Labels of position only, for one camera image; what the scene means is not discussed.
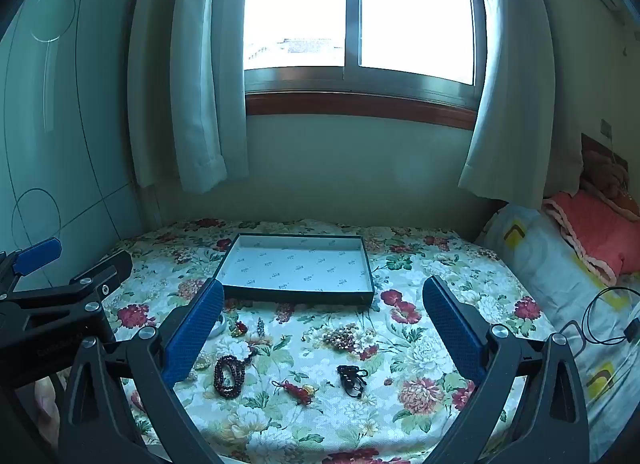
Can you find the wooden window sill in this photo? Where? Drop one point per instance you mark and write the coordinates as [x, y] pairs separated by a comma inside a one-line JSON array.
[[360, 107]]

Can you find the white jade bangle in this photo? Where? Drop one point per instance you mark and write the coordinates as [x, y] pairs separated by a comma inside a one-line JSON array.
[[219, 331]]

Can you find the shallow white-lined box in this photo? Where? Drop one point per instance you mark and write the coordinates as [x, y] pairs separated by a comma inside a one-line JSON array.
[[295, 269]]

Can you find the person's left hand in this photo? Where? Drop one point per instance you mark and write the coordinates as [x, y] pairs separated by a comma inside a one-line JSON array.
[[47, 409]]

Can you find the pink blanket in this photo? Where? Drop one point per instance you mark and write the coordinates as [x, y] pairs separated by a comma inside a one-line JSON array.
[[595, 229]]

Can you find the red tassel gold charm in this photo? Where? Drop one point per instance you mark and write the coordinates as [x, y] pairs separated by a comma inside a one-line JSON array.
[[299, 391]]

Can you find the small grey bead strand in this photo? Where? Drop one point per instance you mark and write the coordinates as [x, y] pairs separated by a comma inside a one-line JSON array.
[[260, 327]]

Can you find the brown plush toy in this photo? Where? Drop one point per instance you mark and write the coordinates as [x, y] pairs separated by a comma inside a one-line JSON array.
[[605, 174]]

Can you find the pale quilt yellow pattern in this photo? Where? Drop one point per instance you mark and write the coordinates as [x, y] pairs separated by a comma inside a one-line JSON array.
[[555, 269]]

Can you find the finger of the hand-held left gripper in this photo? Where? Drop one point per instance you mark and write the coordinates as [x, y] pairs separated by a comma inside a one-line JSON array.
[[102, 278], [37, 255]]

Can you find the gold pearl brooch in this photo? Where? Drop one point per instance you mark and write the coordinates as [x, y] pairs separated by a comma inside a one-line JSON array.
[[345, 337]]

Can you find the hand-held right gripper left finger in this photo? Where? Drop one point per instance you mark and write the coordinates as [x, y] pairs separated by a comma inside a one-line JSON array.
[[197, 329]]

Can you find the sliding glass window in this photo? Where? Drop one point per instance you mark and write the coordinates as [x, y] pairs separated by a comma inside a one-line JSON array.
[[415, 9]]

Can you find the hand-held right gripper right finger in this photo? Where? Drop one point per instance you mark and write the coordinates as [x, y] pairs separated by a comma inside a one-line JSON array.
[[450, 329]]

